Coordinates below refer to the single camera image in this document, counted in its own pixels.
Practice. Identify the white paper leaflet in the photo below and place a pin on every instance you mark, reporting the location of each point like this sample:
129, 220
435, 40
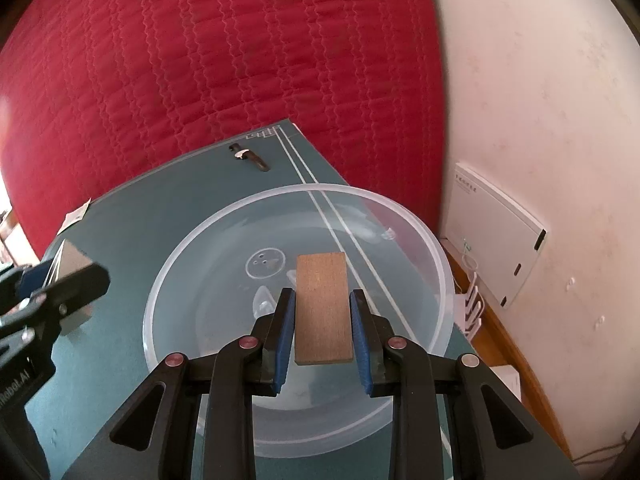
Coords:
74, 216

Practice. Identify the red quilted blanket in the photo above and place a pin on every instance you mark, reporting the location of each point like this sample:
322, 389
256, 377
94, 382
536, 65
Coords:
96, 92

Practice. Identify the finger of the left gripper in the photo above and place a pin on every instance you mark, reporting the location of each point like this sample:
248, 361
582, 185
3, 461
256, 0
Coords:
18, 283
93, 284

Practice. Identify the white wall panel box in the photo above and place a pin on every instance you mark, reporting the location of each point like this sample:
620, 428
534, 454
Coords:
496, 237

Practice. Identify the white wifi router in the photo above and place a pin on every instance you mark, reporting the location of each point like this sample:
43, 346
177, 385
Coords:
469, 304

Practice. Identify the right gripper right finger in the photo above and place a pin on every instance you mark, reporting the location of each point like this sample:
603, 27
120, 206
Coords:
370, 332

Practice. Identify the white box on floor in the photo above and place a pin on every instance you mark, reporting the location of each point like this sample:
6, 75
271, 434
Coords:
511, 378

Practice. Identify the green table mat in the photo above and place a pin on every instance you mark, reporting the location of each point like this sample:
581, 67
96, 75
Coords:
131, 231

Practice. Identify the long brown wooden block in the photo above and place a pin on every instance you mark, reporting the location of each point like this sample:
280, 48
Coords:
323, 329

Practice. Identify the clear plastic bowl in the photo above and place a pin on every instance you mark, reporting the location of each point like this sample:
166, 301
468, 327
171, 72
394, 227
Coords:
322, 241

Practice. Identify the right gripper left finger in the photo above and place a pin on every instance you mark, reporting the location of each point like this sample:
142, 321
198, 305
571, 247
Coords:
275, 331

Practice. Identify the black wristwatch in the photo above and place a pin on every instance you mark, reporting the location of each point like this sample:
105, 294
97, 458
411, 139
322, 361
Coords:
241, 153

